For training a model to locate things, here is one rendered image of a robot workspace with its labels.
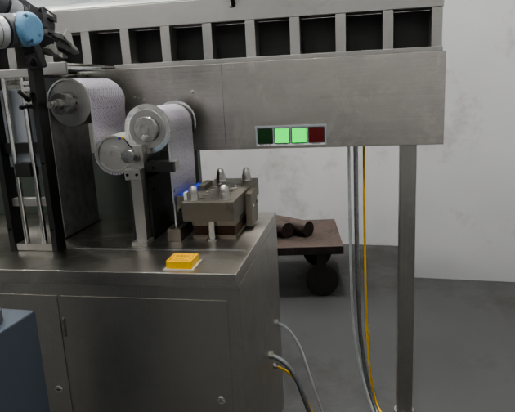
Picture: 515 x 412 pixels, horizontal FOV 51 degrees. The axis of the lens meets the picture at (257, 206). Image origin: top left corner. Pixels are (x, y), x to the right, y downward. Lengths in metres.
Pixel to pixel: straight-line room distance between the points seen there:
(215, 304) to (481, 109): 2.62
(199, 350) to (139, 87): 0.98
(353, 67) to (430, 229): 2.12
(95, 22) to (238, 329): 1.22
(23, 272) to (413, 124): 1.29
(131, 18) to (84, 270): 0.95
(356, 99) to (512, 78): 1.97
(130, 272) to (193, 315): 0.20
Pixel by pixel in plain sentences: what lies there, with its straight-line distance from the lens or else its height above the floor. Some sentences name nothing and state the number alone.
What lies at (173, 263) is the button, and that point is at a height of 0.92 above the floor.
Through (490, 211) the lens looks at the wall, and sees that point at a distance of 3.82.
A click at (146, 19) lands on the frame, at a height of 1.60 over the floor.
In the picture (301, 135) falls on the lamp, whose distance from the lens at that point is 1.89.
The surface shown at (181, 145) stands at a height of 1.18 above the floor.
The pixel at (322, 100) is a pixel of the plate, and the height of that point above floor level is 1.30.
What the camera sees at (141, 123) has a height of 1.27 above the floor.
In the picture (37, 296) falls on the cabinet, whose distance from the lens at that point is 1.67.
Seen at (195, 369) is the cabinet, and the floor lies 0.61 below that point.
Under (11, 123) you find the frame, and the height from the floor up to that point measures 1.29.
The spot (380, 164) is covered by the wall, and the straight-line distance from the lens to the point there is 4.45.
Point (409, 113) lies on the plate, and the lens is 1.88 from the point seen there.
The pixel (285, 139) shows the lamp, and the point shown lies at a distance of 1.90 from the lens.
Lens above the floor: 1.37
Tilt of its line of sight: 13 degrees down
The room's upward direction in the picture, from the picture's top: 3 degrees counter-clockwise
